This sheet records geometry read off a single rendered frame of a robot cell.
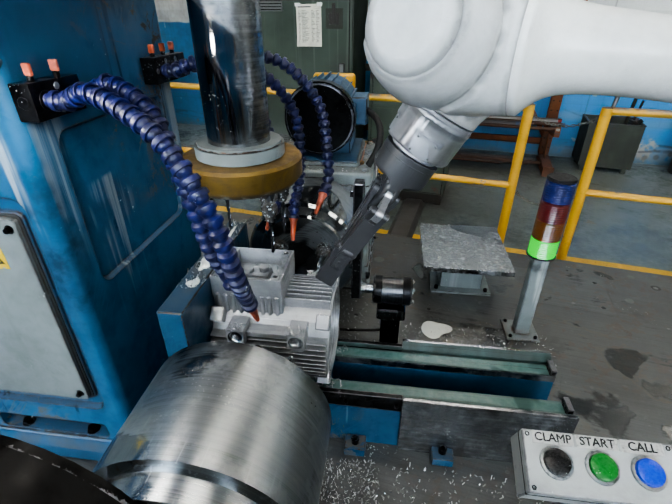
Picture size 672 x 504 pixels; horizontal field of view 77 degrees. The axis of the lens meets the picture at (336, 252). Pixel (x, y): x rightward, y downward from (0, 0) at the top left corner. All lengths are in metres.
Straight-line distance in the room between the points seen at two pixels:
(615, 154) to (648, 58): 4.96
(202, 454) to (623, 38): 0.47
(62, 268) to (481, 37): 0.55
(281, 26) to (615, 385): 3.44
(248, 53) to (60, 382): 0.57
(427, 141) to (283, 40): 3.44
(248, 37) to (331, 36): 3.16
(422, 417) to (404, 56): 0.64
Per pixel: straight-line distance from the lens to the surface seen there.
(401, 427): 0.84
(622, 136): 5.28
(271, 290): 0.70
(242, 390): 0.50
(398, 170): 0.53
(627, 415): 1.10
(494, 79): 0.34
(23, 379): 0.86
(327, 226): 0.91
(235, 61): 0.59
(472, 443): 0.87
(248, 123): 0.60
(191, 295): 0.68
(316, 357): 0.71
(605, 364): 1.20
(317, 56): 3.80
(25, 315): 0.74
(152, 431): 0.49
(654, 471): 0.64
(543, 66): 0.35
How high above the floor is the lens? 1.52
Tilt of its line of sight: 30 degrees down
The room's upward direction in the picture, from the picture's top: straight up
